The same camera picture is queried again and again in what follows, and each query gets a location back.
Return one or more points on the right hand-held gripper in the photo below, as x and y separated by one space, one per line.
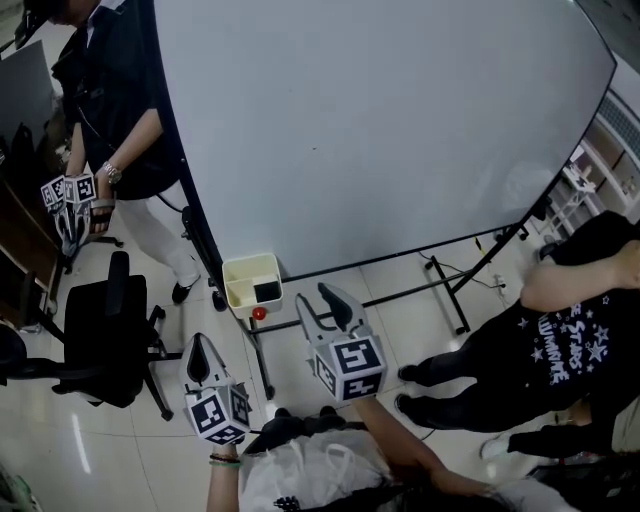
352 367

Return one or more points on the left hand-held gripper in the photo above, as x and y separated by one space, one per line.
217 415

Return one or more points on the cream plastic bin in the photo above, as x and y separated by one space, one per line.
240 295

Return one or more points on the person's right forearm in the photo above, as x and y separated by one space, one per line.
390 430

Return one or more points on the person's left forearm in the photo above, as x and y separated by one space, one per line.
222 485

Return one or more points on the large whiteboard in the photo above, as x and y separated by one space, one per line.
375 125

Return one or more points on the red knob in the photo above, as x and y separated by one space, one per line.
259 314

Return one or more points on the black office chair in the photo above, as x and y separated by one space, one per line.
105 325

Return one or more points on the person's black trousers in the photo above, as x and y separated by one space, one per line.
300 425

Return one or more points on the person's white top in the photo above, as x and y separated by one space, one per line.
310 475

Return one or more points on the white power strip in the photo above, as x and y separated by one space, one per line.
500 282

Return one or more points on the wooden desk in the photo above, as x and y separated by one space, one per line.
22 240

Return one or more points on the white metal rack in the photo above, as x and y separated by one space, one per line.
575 200

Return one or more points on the dark display panel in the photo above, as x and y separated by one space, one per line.
22 95

